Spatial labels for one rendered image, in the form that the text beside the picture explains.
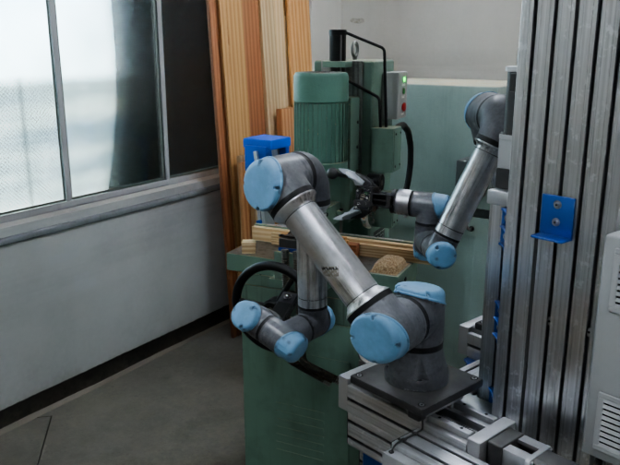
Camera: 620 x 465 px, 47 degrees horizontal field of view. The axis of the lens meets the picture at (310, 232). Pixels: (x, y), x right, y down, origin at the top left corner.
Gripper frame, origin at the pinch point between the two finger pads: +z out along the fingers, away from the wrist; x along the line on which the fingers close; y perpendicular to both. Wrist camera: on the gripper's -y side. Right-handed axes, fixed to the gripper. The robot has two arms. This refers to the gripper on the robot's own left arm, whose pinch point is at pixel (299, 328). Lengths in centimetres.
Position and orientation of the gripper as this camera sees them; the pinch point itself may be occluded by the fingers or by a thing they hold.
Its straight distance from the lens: 207.5
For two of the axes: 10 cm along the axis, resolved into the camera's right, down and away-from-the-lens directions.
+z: 3.7, 2.8, 8.9
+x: 9.1, 1.1, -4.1
